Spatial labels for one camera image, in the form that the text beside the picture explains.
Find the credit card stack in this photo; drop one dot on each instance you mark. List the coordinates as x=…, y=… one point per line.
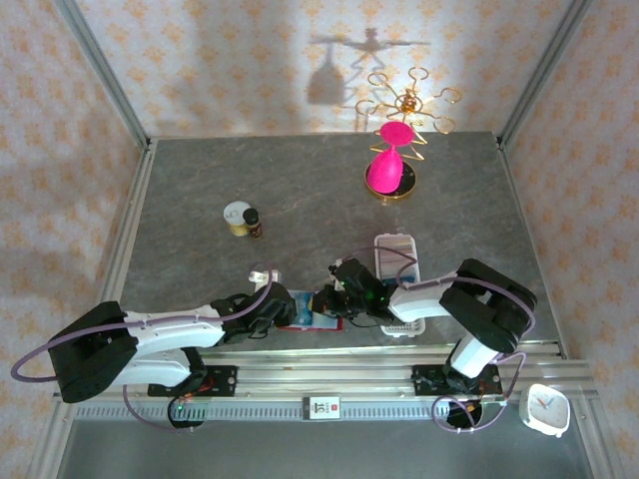
x=387, y=269

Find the yellow tin can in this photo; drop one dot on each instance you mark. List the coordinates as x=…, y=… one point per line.
x=235, y=217

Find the small black-capped spice bottle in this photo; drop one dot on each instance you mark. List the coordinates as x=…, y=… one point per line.
x=253, y=226

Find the white alarm clock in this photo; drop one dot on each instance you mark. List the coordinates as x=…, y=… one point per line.
x=545, y=410

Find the aluminium side rail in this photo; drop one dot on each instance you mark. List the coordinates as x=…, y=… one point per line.
x=127, y=239
x=524, y=234

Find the red card holder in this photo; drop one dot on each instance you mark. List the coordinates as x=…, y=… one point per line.
x=333, y=327

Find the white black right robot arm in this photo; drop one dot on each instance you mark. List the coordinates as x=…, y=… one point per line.
x=419, y=299

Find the aluminium front rail frame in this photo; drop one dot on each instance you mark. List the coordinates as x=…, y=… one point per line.
x=324, y=374

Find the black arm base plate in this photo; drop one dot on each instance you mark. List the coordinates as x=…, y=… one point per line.
x=424, y=379
x=224, y=381

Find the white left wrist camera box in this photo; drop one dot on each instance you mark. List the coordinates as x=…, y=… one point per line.
x=259, y=276

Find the blue picture credit card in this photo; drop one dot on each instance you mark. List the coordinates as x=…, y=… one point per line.
x=304, y=307

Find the aluminium corner post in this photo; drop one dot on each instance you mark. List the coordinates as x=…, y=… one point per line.
x=100, y=70
x=544, y=70

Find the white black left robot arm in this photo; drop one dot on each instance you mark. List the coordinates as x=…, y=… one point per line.
x=170, y=324

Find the small white label display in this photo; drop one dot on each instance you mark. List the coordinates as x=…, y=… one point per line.
x=322, y=408

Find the white plastic perforated basket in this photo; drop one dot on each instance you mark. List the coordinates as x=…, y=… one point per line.
x=399, y=329

